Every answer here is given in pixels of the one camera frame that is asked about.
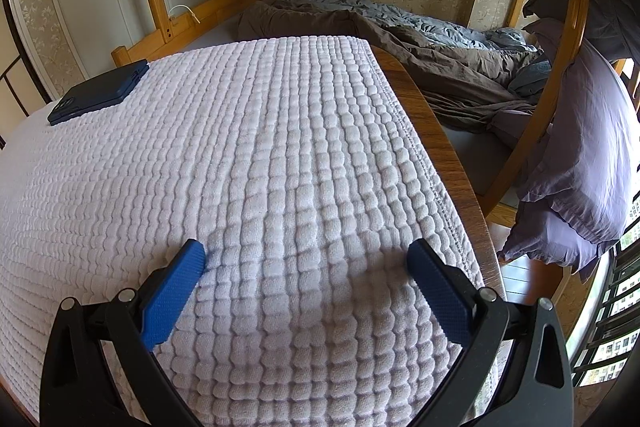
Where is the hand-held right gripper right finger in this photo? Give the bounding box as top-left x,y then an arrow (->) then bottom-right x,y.
406,238 -> 574,427

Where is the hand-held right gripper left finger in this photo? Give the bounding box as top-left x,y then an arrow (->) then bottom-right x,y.
39,238 -> 207,427

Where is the white quilted mat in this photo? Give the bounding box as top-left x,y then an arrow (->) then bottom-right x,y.
0,36 -> 501,427

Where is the black window railing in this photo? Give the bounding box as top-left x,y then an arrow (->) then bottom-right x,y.
570,227 -> 640,388

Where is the purple pillowcase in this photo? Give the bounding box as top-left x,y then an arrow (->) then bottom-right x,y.
500,18 -> 640,285

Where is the dark blue phone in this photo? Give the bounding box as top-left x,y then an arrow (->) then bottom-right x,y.
47,59 -> 150,126

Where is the brown-grey duvet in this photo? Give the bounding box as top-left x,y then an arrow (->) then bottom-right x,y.
237,0 -> 551,148

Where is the paper folding screen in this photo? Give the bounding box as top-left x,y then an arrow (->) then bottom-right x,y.
0,52 -> 51,142

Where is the blue-grey duvet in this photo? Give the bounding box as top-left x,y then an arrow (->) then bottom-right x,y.
272,0 -> 551,98

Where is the grey hanging cloth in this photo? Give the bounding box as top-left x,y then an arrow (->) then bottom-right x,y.
522,0 -> 626,62

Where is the wooden bunk bed frame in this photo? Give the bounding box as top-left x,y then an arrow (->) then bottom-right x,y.
111,0 -> 591,218

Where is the white cable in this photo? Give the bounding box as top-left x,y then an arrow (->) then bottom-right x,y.
168,4 -> 202,25

